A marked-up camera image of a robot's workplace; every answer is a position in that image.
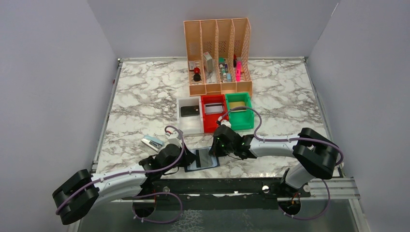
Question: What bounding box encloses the navy blue card holder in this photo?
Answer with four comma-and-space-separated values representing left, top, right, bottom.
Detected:
184, 146, 220, 173

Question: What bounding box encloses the grey card from holder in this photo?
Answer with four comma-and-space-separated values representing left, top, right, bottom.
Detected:
180, 105, 200, 117

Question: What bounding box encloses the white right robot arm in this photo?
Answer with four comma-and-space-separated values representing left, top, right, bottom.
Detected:
209, 125, 342, 197

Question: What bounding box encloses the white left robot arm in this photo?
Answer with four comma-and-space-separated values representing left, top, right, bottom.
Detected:
52, 144, 196, 225

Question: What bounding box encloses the silver card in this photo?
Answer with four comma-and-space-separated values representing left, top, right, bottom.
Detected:
204, 103, 224, 115

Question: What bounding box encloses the gold card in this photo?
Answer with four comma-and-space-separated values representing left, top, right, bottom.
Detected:
229, 101, 247, 112

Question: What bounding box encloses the light blue stapler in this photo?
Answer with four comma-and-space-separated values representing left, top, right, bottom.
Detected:
141, 135, 164, 151

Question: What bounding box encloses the green plastic bin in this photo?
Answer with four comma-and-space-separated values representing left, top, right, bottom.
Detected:
225, 92, 254, 131

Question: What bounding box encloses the red plastic bin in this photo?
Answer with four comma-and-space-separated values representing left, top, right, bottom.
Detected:
201, 94, 228, 133

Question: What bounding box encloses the white plastic bin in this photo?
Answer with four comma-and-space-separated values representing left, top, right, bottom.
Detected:
176, 96, 204, 135

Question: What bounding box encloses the red and black stamp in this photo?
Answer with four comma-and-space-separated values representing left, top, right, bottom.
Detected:
193, 67, 202, 82

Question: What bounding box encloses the pink highlighter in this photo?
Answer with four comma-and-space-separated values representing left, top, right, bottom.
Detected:
235, 61, 242, 82

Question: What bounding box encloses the white box in organizer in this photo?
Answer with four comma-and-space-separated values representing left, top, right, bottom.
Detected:
203, 52, 213, 73

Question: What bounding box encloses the peach desk file organizer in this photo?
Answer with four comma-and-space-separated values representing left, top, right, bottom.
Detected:
183, 17, 253, 96

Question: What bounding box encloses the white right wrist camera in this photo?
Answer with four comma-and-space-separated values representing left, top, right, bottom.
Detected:
217, 116, 231, 128

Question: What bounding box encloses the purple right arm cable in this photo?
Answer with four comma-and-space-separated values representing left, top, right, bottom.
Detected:
218, 106, 344, 221

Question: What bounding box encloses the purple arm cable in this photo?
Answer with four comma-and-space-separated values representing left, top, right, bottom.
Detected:
218, 106, 344, 221
55, 125, 187, 224

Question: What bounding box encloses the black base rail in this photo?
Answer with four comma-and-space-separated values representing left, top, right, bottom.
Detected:
126, 177, 310, 210

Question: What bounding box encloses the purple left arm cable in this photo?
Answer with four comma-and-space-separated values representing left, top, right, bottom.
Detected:
55, 125, 187, 224

